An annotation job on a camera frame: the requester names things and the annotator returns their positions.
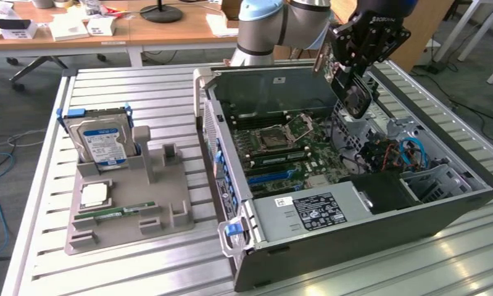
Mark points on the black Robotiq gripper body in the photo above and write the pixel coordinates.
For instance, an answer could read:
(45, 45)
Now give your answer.
(383, 12)

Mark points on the black graphics card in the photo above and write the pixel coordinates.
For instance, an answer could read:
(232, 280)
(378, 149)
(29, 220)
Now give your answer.
(353, 95)

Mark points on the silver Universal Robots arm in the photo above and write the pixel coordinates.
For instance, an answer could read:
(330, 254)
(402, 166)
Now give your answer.
(266, 27)

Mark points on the black power strip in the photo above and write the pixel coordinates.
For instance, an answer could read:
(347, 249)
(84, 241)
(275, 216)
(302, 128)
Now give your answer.
(429, 68)

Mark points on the brown cardboard box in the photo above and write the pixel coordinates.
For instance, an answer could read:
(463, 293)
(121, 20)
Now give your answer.
(230, 9)

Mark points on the white paper stack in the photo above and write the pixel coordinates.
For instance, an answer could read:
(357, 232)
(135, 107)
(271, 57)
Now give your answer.
(223, 29)

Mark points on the metal drive cage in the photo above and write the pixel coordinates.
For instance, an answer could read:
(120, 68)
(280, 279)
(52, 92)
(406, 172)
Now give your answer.
(353, 135)

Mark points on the black RAM slot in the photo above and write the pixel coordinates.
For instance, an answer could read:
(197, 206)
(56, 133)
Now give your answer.
(258, 116)
(262, 124)

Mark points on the CPU socket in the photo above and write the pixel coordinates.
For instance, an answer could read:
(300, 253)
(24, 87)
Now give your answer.
(275, 138)

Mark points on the green motherboard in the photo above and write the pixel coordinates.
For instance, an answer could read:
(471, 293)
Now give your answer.
(315, 160)

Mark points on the black lamp base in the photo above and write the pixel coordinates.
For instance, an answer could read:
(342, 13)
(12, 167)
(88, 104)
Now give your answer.
(161, 15)

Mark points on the metal disk bay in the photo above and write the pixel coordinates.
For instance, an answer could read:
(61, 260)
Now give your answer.
(435, 185)

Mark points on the black fan shroud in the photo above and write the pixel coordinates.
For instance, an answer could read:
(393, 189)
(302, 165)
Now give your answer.
(382, 191)

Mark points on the blue PCIe expansion slot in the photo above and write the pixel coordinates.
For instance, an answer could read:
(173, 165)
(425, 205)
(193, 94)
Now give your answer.
(270, 178)

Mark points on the blue card retention clip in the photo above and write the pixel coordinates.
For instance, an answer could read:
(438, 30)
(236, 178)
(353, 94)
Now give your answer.
(218, 157)

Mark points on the grey power supply unit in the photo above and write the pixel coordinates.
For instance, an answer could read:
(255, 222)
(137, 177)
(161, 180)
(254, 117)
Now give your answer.
(279, 216)

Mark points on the small white box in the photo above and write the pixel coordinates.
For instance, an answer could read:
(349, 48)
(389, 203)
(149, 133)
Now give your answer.
(101, 27)

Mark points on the open black PC case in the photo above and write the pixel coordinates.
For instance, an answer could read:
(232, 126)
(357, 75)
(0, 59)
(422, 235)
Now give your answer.
(353, 246)

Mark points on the blue case latch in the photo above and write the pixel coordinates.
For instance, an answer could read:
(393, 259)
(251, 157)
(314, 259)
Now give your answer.
(231, 230)

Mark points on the hard disk with blue caddy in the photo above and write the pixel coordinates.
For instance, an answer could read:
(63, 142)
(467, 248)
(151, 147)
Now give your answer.
(101, 142)

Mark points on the flat white box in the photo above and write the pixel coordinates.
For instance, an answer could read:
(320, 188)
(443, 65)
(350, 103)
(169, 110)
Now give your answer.
(67, 31)

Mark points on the tape roll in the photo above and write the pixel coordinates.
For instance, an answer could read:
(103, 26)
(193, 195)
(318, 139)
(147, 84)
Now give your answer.
(61, 3)

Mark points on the grey parts rack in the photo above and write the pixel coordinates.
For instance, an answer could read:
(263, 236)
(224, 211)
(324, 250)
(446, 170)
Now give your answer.
(139, 191)

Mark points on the grey cup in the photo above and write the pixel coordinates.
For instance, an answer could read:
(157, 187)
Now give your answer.
(42, 3)

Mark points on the wooden desk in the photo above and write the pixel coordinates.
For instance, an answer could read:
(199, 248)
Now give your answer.
(32, 45)

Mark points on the black chair base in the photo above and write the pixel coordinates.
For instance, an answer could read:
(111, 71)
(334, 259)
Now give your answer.
(29, 68)

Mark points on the green RAM stick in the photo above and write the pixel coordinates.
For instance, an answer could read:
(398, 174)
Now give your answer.
(113, 211)

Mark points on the silver CPU chip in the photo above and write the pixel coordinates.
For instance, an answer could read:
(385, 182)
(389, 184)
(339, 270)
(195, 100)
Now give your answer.
(95, 195)

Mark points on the labelled box with black lid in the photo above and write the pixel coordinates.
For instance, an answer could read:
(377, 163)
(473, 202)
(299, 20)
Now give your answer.
(17, 32)

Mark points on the white table frame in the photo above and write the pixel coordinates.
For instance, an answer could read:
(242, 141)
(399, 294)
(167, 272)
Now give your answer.
(478, 31)

